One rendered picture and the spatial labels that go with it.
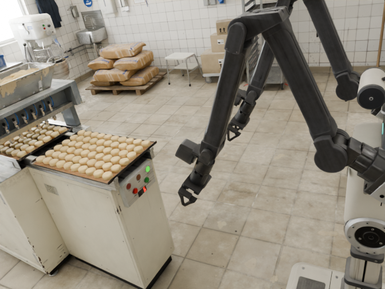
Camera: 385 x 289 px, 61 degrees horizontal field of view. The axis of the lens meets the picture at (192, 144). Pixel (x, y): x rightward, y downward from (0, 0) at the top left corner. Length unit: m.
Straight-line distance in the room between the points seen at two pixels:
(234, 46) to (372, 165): 0.43
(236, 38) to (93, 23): 5.98
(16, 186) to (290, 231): 1.80
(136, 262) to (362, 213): 1.27
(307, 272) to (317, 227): 0.65
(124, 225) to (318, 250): 1.28
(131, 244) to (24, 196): 0.73
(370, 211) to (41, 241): 1.92
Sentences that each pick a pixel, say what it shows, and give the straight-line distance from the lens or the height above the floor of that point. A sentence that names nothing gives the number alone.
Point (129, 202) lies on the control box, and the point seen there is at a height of 0.73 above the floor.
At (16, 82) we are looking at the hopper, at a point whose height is 1.30.
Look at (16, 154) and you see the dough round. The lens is 2.20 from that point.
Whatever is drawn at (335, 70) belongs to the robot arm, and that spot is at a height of 1.34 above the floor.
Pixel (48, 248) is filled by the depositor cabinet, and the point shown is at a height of 0.25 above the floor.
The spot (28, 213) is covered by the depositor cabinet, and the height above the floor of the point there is 0.57.
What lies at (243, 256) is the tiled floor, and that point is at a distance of 2.32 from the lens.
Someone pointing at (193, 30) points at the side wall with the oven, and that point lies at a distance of 5.63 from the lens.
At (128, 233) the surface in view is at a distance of 1.85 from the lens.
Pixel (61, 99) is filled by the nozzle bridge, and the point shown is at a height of 1.08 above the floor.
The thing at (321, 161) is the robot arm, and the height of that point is 1.27.
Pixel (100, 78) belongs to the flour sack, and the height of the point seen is 0.31.
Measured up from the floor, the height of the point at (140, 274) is 0.21.
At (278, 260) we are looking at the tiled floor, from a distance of 2.29.
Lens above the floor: 1.76
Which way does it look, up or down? 29 degrees down
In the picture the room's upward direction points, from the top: 10 degrees counter-clockwise
